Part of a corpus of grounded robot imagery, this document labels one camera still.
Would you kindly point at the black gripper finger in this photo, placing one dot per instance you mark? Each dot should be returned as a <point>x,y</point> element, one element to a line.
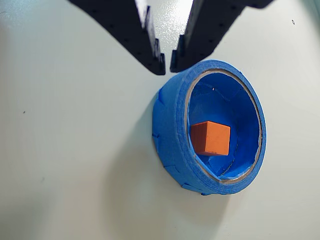
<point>130,37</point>
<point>205,35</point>

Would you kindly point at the orange cube block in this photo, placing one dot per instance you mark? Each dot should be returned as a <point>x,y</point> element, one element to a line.
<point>215,140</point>

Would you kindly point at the blue tape roll bin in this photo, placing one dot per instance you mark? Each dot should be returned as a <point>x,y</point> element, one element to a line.
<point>170,125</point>

